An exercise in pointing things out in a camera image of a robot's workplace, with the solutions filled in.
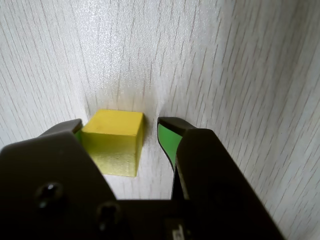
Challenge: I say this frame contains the yellow wooden cube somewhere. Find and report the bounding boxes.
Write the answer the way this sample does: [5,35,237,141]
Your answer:
[80,109,146,177]

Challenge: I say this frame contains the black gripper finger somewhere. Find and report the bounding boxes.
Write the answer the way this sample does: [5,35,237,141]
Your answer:
[0,118,151,240]
[157,116,286,240]

